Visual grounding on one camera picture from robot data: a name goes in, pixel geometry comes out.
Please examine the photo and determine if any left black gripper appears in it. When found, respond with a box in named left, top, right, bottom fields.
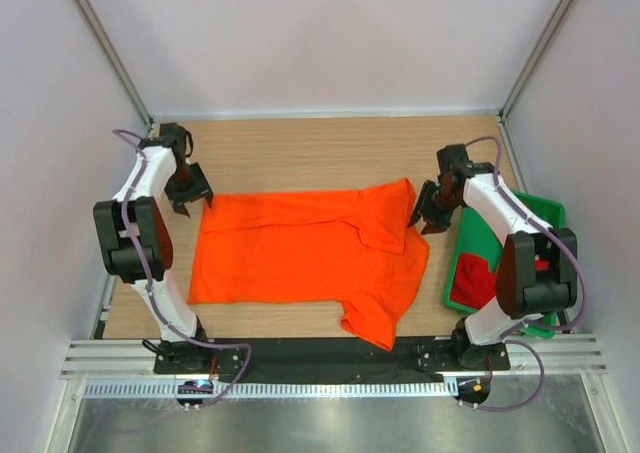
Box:
left=165, top=162, right=213, bottom=216

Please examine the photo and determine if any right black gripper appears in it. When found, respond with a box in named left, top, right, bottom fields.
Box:
left=409, top=179, right=462, bottom=235

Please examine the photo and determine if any orange t shirt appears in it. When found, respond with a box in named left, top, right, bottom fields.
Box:
left=188, top=178, right=430, bottom=351

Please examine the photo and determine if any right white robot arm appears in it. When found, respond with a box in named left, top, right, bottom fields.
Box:
left=409, top=144, right=584, bottom=370

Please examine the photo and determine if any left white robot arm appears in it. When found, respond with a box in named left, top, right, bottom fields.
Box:
left=93, top=123, right=214, bottom=374

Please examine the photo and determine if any green plastic bin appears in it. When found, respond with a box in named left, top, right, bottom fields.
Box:
left=444, top=191, right=565, bottom=339

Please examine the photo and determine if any red t shirt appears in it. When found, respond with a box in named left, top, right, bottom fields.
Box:
left=449, top=252, right=554, bottom=309

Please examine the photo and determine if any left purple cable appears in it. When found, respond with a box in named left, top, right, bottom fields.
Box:
left=112, top=128, right=254, bottom=433

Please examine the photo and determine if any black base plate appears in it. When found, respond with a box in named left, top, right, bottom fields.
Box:
left=142, top=336, right=510, bottom=384

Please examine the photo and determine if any white slotted cable duct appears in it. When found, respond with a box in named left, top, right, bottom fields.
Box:
left=83, top=378, right=458, bottom=400

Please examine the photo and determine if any left aluminium frame post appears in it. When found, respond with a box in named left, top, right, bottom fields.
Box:
left=72, top=0, right=154, bottom=131

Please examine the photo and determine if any aluminium frame post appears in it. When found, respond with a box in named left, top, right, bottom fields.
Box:
left=498, top=0, right=578, bottom=124
left=72, top=0, right=154, bottom=131

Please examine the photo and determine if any right aluminium frame post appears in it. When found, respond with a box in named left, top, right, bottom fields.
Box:
left=498, top=0, right=578, bottom=124

